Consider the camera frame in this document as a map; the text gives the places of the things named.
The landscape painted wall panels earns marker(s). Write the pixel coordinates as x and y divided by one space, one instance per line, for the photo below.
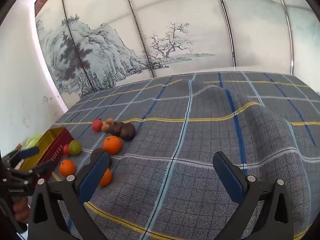
175 17

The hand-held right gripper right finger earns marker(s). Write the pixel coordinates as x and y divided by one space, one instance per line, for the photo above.
226 175

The green round fruit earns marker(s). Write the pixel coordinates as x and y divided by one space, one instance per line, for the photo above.
75 147

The dark brown mangosteen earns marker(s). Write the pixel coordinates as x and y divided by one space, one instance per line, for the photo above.
115 129
95 155
128 132

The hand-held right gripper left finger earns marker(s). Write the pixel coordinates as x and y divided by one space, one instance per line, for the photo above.
93 177

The grey plaid blanket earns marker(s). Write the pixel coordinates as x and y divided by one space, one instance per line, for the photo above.
200 135

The person's left hand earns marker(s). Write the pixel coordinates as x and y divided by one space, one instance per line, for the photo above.
21 208

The green tissue pack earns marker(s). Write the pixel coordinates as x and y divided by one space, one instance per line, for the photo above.
33 140

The large red tomato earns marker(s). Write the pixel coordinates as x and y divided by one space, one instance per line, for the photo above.
97 125

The small tan round fruit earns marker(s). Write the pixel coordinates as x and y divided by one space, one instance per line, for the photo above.
105 128
109 121

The red and gold tin box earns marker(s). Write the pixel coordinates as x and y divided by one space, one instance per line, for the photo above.
55 150

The orange tangerine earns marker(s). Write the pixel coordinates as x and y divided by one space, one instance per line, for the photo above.
67 167
107 177
112 145

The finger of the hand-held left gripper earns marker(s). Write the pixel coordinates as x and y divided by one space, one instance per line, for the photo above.
28 152
40 170

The small red tomato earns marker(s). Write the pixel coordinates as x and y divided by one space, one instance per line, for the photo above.
66 150

